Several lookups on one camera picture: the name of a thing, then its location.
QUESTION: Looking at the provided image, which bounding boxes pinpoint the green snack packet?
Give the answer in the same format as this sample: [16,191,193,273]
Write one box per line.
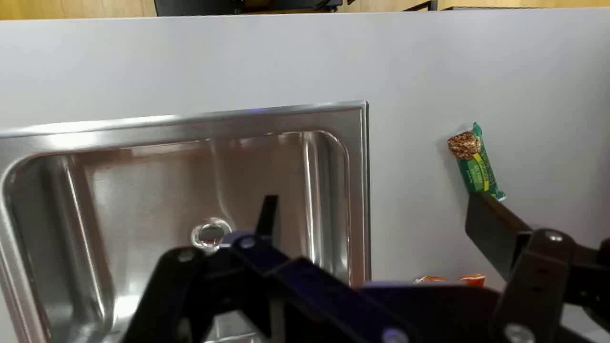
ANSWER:
[447,122,507,202]

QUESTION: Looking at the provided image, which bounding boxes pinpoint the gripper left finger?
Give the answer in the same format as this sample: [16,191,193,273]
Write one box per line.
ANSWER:
[122,194,410,343]

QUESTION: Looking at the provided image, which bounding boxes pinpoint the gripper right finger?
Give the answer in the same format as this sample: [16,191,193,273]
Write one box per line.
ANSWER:
[465,192,610,343]

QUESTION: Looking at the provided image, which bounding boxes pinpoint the orange snack packet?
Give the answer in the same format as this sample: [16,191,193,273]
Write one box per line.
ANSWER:
[414,273,487,287]

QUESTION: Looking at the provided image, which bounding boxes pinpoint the stainless steel sink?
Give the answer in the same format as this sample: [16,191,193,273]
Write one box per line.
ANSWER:
[0,100,372,343]

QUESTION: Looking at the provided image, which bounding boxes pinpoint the black furniture frame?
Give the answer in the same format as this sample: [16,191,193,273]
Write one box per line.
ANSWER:
[153,0,344,17]

